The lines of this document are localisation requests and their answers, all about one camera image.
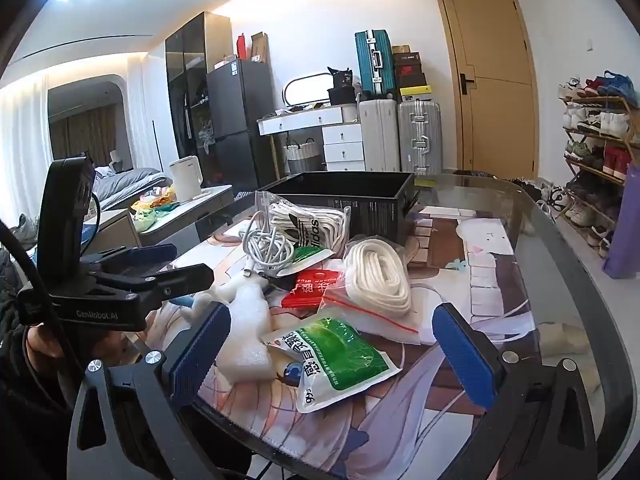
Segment purple folded mat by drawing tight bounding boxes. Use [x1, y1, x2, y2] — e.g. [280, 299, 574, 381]
[602, 162, 640, 281]

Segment grey side table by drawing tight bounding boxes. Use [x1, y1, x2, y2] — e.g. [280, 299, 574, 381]
[82, 185, 235, 261]

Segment white rope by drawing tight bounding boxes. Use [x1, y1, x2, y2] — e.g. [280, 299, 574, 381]
[320, 235, 434, 344]

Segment woven basket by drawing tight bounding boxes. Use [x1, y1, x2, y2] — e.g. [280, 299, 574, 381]
[284, 141, 321, 175]

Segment pile of snack packets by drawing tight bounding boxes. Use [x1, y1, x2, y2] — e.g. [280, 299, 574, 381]
[131, 187, 179, 232]

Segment green medicine packet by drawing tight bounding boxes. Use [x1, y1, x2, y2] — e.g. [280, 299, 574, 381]
[262, 312, 404, 414]

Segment dark grey refrigerator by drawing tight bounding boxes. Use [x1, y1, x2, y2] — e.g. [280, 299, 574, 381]
[206, 58, 277, 196]

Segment scattered sneakers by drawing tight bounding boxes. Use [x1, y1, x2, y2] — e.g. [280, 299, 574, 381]
[510, 177, 572, 212]

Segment rows of shoes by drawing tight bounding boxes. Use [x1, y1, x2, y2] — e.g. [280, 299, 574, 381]
[557, 71, 640, 258]

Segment wooden shoe rack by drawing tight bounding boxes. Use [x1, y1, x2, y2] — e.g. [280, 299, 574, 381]
[562, 94, 640, 257]

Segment wooden door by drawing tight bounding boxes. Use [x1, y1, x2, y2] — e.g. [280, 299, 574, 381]
[432, 0, 541, 181]

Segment white dressing table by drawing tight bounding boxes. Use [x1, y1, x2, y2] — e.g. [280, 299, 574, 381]
[257, 105, 366, 173]

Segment black cable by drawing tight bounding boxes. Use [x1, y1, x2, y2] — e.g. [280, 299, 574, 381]
[0, 220, 83, 388]

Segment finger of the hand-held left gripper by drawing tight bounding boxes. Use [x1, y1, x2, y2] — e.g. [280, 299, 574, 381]
[100, 262, 217, 312]
[80, 243, 179, 275]

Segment white suitcase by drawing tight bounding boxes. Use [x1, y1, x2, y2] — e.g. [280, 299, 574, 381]
[358, 99, 401, 173]

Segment person's left forearm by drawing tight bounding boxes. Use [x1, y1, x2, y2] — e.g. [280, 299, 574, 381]
[0, 350, 83, 480]

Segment oval mirror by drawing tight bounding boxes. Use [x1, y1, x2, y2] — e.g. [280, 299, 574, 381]
[282, 72, 336, 109]

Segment white shoelaces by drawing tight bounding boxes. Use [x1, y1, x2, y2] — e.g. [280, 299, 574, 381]
[256, 191, 353, 252]

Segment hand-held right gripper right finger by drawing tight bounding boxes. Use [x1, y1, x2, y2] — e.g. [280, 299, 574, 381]
[432, 302, 598, 480]

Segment printed desk mat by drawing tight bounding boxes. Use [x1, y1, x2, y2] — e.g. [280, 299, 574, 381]
[145, 205, 544, 480]

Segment white charging cable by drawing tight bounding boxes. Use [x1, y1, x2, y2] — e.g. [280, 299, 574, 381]
[240, 210, 302, 279]

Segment black glass cabinet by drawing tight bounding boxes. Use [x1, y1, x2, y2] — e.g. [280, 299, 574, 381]
[165, 11, 233, 171]

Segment grey bed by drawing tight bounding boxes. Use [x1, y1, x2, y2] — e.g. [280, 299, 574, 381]
[92, 166, 169, 209]

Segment silver suitcase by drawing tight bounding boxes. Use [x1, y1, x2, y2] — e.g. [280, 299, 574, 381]
[397, 100, 444, 176]

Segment teal suitcase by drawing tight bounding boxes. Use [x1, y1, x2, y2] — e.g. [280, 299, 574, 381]
[355, 30, 396, 101]

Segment small green packet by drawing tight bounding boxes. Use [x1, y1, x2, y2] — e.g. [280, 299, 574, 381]
[292, 246, 334, 277]

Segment white curtain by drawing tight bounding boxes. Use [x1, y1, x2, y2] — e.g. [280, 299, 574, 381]
[0, 74, 52, 242]

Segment cardboard box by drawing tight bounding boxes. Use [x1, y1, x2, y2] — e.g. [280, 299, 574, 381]
[250, 32, 271, 64]

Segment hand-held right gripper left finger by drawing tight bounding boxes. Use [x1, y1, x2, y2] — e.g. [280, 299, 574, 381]
[67, 301, 232, 480]

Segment white kettle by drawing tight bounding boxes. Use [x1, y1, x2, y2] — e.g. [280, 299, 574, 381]
[169, 156, 204, 201]

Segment bubble wrap roll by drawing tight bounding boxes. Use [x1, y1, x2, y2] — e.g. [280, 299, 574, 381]
[191, 272, 279, 382]

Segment red and white packet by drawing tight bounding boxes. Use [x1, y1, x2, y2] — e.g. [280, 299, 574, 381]
[281, 269, 347, 314]

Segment person's left hand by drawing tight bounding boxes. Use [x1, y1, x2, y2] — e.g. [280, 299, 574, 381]
[24, 326, 66, 362]

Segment black bag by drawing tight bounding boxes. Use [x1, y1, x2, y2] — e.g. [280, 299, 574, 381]
[327, 66, 357, 106]

